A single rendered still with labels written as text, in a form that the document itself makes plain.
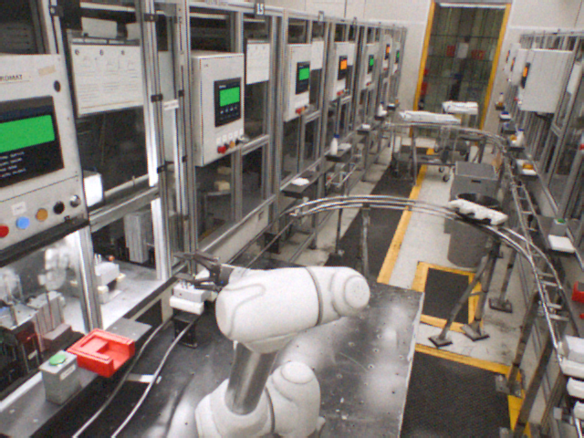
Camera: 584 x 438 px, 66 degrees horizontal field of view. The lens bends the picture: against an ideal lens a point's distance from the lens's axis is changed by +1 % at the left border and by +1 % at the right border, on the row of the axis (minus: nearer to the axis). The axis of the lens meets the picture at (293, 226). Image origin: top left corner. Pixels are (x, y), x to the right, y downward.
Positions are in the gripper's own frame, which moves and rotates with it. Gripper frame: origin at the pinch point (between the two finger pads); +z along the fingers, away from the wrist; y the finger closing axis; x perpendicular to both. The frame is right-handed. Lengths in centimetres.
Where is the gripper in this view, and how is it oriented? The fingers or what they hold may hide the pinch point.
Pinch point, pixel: (182, 265)
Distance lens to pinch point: 167.5
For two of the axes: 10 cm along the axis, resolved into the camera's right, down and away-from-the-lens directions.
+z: -9.4, -1.9, 2.9
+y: 0.6, -9.1, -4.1
